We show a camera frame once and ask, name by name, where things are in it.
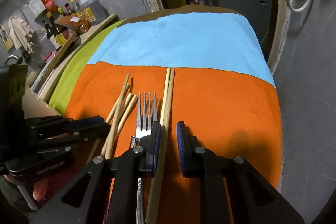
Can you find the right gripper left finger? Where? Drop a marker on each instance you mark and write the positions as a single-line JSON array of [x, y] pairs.
[[105, 191]]

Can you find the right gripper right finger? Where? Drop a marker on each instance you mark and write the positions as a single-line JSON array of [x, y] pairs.
[[231, 190]]

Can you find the bamboo chopstick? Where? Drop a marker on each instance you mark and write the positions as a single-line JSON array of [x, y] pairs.
[[124, 104], [127, 112], [113, 130], [120, 98]]

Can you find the light wooden chopstick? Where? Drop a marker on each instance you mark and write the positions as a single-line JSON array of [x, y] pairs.
[[156, 182], [169, 98]]

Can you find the silver metal fork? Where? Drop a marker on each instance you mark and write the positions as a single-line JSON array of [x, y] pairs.
[[143, 128]]

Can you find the kitchen countertop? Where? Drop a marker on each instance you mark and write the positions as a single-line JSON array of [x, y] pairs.
[[94, 30]]

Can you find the left hand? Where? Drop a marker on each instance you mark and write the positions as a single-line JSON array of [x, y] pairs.
[[40, 189]]

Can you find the wooden cutting board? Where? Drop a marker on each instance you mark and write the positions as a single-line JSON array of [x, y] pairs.
[[57, 57]]

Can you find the multicolour striped table cloth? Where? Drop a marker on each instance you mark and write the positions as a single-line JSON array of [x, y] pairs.
[[205, 61]]

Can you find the hanging beige towel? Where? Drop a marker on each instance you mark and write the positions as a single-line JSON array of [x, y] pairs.
[[21, 33]]

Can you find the dark vinegar bottle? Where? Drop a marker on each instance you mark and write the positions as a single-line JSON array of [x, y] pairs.
[[51, 35]]

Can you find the dark soy sauce bottle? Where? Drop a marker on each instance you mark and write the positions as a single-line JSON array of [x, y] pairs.
[[61, 33]]

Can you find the orange sauce packet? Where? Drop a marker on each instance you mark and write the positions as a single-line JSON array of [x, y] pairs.
[[80, 25]]

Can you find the small seasoning bottle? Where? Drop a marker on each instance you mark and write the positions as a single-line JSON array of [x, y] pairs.
[[75, 6], [69, 9]]

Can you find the red plastic bag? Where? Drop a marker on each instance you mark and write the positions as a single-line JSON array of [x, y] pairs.
[[50, 5]]

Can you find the large clear oil jug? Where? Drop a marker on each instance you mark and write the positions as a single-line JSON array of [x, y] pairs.
[[93, 11]]

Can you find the white wall box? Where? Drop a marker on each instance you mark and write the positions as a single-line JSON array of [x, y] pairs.
[[36, 7]]

